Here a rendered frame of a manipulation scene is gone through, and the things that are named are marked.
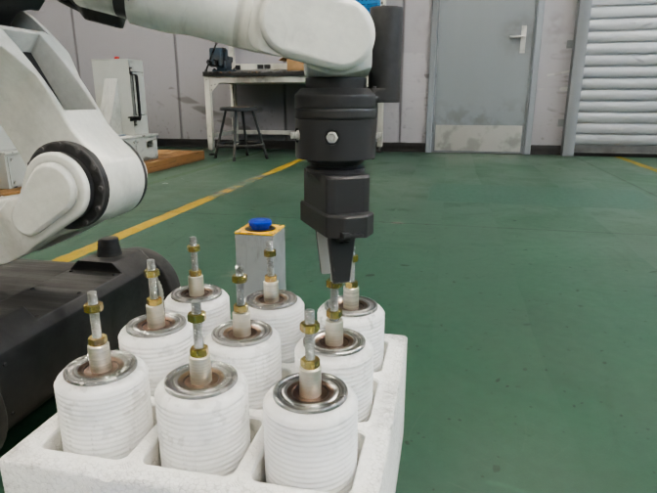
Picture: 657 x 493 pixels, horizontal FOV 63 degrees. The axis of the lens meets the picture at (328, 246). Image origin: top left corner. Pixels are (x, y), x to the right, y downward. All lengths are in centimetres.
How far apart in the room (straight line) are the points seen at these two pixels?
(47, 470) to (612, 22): 550
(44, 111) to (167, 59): 538
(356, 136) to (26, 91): 60
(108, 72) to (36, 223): 345
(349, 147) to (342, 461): 31
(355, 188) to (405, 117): 504
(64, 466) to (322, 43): 49
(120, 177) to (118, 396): 44
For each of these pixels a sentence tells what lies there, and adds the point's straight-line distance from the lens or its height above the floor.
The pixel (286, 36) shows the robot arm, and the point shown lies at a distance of 54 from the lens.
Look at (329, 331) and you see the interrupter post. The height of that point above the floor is 27.
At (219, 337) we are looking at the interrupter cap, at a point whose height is 25.
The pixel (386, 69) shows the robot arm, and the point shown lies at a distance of 59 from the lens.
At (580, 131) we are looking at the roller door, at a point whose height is 23.
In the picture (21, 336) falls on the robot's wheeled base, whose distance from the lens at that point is 97.
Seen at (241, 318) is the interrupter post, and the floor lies 28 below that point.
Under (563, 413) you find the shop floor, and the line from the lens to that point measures 108.
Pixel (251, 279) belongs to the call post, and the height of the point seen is 23.
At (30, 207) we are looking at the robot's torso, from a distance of 97.
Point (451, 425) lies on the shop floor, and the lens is 98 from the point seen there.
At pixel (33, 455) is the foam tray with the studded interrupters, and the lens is 67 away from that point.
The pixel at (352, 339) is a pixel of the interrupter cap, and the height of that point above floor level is 25.
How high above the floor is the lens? 54
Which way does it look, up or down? 16 degrees down
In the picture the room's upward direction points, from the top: straight up
